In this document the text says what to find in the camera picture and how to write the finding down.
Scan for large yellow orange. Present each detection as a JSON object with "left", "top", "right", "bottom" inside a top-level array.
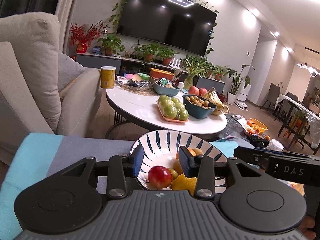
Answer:
[{"left": 171, "top": 174, "right": 197, "bottom": 196}]

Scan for small orange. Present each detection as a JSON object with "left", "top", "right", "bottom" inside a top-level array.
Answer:
[{"left": 176, "top": 148, "right": 196, "bottom": 160}]

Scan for small red tomato fruit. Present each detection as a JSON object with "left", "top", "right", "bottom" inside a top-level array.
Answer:
[{"left": 148, "top": 166, "right": 173, "bottom": 189}]

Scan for person right hand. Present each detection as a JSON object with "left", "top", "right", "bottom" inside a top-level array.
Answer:
[{"left": 299, "top": 216, "right": 316, "bottom": 240}]

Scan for brown longan in bowl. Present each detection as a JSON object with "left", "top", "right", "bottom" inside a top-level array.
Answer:
[{"left": 193, "top": 148, "right": 204, "bottom": 155}]

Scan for clear vitamin bottle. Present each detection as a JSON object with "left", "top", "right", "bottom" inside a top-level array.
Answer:
[{"left": 265, "top": 139, "right": 284, "bottom": 152}]

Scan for orange basket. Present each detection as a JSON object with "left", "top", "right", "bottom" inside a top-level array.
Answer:
[{"left": 247, "top": 118, "right": 268, "bottom": 134}]

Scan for small green olive fruit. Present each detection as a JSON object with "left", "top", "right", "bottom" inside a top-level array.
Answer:
[{"left": 168, "top": 168, "right": 179, "bottom": 180}]

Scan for dark marble side table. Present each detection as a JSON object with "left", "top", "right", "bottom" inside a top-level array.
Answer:
[{"left": 217, "top": 113, "right": 271, "bottom": 148}]

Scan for white blue striped bowl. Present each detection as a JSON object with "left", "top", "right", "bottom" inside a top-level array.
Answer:
[{"left": 130, "top": 130, "right": 227, "bottom": 190}]

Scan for dining table with chairs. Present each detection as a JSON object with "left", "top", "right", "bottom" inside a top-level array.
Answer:
[{"left": 265, "top": 83, "right": 319, "bottom": 155}]

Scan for teal bowl of longans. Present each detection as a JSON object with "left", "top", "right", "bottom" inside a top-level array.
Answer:
[{"left": 182, "top": 94, "right": 216, "bottom": 119}]

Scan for white round coffee table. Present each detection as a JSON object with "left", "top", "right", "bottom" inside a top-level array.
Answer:
[{"left": 106, "top": 85, "right": 227, "bottom": 139}]

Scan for tray of green apples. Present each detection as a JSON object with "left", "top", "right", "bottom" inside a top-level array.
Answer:
[{"left": 157, "top": 95, "right": 189, "bottom": 124}]

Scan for bunch of bananas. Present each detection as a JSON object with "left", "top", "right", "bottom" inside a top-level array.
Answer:
[{"left": 203, "top": 88, "right": 229, "bottom": 115}]

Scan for tall potted plant white pot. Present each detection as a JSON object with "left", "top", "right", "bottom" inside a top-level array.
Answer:
[{"left": 225, "top": 64, "right": 251, "bottom": 105}]

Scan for blue grey tablecloth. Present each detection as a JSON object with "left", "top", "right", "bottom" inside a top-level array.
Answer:
[{"left": 0, "top": 132, "right": 256, "bottom": 240}]

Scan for yellow tin can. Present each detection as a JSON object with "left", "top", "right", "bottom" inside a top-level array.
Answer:
[{"left": 100, "top": 66, "right": 116, "bottom": 89}]

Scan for orange box on table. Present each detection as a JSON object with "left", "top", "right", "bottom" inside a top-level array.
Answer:
[{"left": 150, "top": 68, "right": 175, "bottom": 81}]

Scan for grey tv console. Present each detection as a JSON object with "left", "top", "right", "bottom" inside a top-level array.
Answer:
[{"left": 76, "top": 53, "right": 225, "bottom": 94}]

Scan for beige sofa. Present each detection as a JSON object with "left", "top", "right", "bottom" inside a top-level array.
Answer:
[{"left": 1, "top": 12, "right": 102, "bottom": 165}]

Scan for red flower decoration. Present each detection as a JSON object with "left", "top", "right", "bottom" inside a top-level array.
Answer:
[{"left": 69, "top": 21, "right": 104, "bottom": 54}]

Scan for wall mounted black television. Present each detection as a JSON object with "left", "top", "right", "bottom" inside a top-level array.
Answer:
[{"left": 117, "top": 0, "right": 217, "bottom": 56}]

